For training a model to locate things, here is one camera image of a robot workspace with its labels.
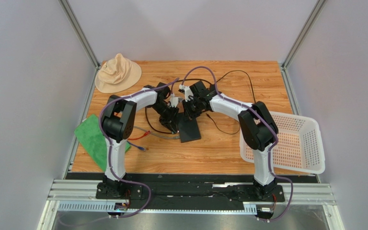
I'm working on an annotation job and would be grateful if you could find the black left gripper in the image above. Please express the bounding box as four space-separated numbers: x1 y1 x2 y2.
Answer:
149 102 178 133

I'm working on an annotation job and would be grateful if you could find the grey ethernet cable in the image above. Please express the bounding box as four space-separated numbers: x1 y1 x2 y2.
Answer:
133 126 182 141

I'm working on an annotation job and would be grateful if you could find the black network switch box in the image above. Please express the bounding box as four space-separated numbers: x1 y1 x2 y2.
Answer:
177 112 201 143

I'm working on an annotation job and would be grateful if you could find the black ethernet cable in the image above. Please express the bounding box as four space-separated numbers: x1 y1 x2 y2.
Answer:
144 78 213 135

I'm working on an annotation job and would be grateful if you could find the red ethernet cable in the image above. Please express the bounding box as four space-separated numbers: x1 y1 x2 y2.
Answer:
127 130 151 141

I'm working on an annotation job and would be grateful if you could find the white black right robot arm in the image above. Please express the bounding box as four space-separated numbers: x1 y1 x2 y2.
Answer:
179 81 278 196

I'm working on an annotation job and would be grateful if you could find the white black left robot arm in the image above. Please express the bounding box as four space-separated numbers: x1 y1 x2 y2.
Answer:
99 83 179 197

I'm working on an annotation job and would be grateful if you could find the beige bucket hat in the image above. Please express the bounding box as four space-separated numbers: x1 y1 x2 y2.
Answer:
94 53 142 93

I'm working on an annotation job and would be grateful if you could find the green microfiber cloth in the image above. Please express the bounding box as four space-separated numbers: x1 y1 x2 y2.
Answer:
74 114 132 172

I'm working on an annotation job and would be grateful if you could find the white plastic mesh basket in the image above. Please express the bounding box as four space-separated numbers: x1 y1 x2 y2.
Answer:
239 110 326 175

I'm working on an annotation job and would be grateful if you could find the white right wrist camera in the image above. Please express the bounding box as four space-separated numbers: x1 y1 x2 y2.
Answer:
179 84 194 102

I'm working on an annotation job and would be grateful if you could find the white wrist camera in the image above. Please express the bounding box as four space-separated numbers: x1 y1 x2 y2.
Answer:
169 97 180 107
179 84 194 102

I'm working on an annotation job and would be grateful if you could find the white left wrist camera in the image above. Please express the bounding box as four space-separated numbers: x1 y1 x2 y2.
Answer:
169 97 180 107

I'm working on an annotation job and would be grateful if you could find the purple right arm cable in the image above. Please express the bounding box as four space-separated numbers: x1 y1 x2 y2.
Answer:
179 66 294 223

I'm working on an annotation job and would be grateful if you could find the thin black power cord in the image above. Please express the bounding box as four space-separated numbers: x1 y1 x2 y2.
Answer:
206 70 257 135

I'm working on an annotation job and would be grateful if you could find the aluminium front frame rail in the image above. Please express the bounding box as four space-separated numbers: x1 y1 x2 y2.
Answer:
38 180 344 230

